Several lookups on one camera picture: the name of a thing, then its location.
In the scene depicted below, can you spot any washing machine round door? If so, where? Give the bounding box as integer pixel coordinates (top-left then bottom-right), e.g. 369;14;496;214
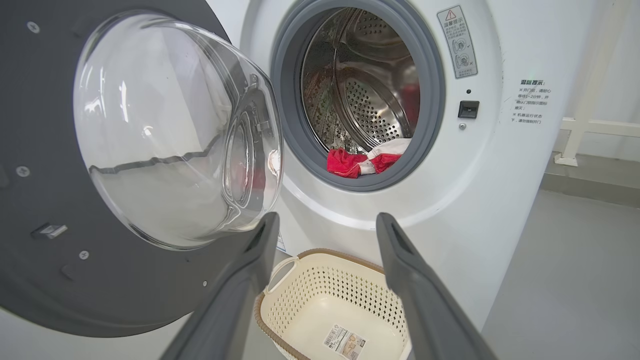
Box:
0;0;285;339

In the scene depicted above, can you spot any red and white garment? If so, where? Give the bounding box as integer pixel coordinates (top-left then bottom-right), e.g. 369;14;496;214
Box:
326;137;413;179

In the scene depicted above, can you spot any cream laundry basket brown rim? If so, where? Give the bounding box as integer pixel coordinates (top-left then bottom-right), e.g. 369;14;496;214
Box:
253;248;414;360

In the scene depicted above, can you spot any white front-load washing machine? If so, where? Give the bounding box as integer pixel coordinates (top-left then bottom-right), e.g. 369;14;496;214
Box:
205;0;596;333

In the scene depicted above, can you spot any white railing fence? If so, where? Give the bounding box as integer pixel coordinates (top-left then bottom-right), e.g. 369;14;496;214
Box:
554;0;640;168

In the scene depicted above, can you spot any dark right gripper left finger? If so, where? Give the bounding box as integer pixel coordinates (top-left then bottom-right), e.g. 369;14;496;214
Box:
160;212;281;360

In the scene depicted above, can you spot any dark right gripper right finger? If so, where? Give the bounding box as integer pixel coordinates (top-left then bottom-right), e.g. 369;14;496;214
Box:
375;212;499;360

